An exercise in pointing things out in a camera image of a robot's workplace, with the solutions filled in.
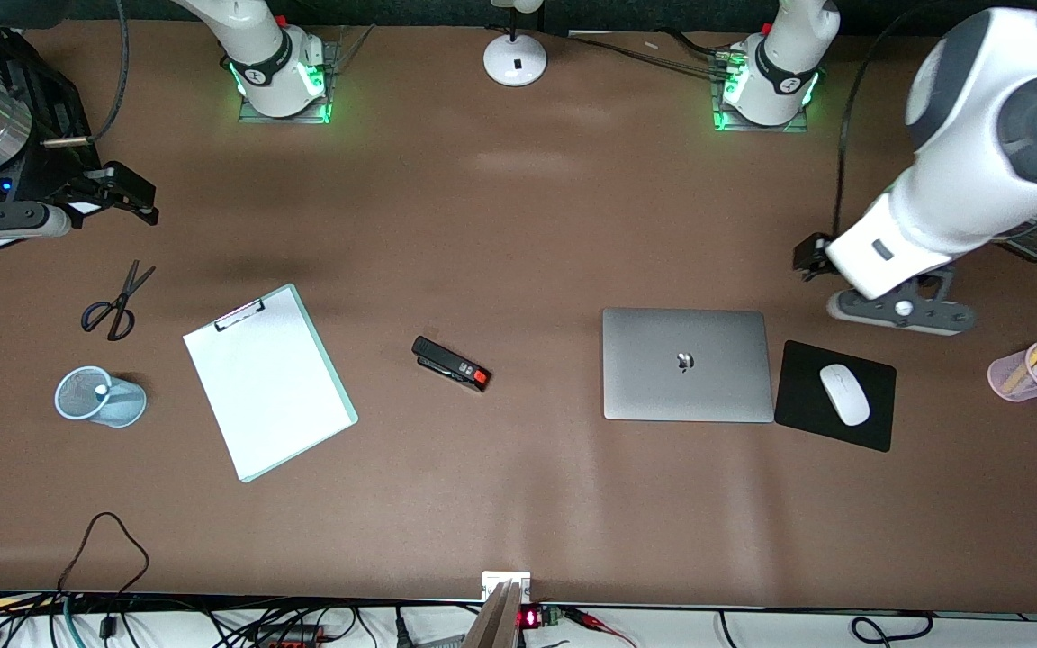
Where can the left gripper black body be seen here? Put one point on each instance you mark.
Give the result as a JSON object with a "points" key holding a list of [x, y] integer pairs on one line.
{"points": [[812, 255]]}

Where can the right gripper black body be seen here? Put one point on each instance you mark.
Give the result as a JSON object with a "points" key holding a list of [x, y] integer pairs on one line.
{"points": [[58, 183]]}

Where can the silver laptop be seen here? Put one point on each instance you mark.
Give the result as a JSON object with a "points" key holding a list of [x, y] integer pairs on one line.
{"points": [[685, 364]]}

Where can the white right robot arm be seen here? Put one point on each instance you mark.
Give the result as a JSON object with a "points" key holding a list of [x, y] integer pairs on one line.
{"points": [[266, 63]]}

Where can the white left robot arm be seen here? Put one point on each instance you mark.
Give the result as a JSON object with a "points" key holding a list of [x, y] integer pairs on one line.
{"points": [[978, 180]]}

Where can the black stacked document tray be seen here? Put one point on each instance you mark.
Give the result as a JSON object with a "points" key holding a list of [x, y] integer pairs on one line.
{"points": [[55, 99]]}

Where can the pink translucent pen cup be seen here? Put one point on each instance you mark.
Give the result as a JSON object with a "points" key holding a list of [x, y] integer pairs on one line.
{"points": [[1014, 385]]}

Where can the white computer mouse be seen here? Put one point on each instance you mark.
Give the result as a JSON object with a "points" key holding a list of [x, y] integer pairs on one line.
{"points": [[844, 394]]}

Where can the black mouse pad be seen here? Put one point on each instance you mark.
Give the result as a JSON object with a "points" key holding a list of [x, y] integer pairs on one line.
{"points": [[798, 405]]}

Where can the light blue mesh pen cup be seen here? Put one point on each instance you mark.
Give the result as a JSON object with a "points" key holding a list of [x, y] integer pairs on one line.
{"points": [[127, 403]]}

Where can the white paper sheet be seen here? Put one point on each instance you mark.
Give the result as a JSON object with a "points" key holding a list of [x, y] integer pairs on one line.
{"points": [[266, 387]]}

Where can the teal clipboard with metal clip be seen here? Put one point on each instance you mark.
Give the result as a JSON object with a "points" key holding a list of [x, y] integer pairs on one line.
{"points": [[326, 360]]}

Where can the black stapler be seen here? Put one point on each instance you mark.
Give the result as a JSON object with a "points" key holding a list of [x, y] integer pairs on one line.
{"points": [[446, 362]]}

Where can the white round lamp base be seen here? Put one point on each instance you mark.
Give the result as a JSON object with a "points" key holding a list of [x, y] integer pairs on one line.
{"points": [[515, 63]]}

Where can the small board with red display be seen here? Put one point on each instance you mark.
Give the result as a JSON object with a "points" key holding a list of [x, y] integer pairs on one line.
{"points": [[541, 617]]}

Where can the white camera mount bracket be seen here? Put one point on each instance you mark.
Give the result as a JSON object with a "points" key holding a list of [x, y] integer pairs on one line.
{"points": [[493, 580]]}

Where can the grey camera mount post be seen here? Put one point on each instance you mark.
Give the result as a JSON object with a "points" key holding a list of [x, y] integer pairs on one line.
{"points": [[493, 625]]}

